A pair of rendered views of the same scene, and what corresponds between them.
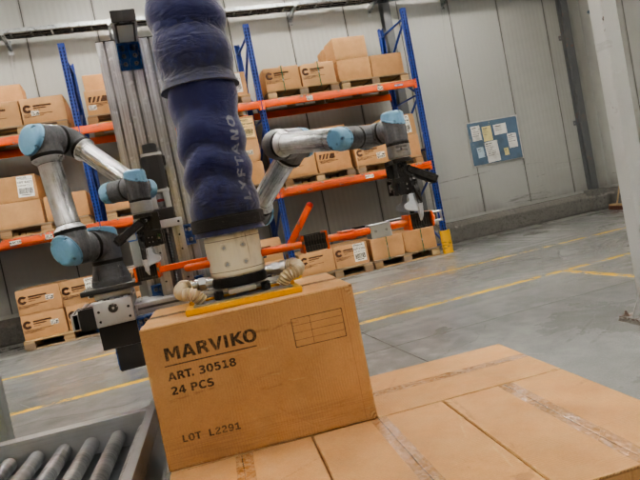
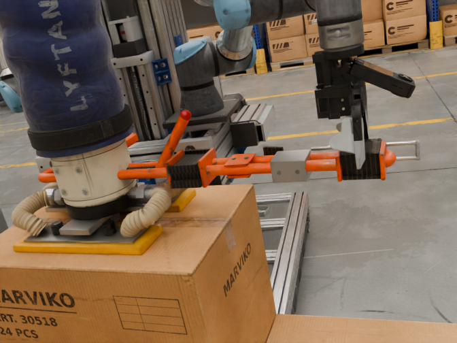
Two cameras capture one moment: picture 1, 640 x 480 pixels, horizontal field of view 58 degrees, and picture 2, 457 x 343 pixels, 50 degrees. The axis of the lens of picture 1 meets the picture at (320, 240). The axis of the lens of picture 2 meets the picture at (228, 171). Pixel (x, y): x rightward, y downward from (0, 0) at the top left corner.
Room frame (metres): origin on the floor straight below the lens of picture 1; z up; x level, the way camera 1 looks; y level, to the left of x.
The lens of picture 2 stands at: (1.04, -0.57, 1.41)
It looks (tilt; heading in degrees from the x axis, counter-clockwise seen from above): 20 degrees down; 32
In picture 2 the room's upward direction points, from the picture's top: 11 degrees counter-clockwise
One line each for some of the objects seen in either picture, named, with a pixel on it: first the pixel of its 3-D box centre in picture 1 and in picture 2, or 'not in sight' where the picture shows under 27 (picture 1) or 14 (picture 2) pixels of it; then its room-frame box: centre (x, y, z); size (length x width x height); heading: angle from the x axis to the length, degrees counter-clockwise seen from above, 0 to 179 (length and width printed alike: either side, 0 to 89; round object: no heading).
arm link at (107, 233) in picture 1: (102, 243); not in sight; (2.27, 0.84, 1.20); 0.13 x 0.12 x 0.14; 154
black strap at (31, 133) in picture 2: (228, 221); (82, 124); (1.80, 0.27, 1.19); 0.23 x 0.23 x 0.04
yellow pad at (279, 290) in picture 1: (243, 294); (84, 233); (1.70, 0.25, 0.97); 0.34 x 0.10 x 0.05; 99
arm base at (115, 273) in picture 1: (110, 271); not in sight; (2.28, 0.84, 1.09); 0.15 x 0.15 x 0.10
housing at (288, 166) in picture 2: (378, 230); (292, 165); (1.87, -0.19, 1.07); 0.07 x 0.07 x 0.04; 9
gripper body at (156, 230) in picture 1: (149, 230); not in sight; (2.01, 0.57, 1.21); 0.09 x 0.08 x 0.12; 99
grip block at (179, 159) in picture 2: (313, 241); (192, 167); (1.83, 0.02, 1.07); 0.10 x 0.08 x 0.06; 9
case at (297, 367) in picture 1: (258, 360); (132, 291); (1.79, 0.26, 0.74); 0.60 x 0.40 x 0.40; 99
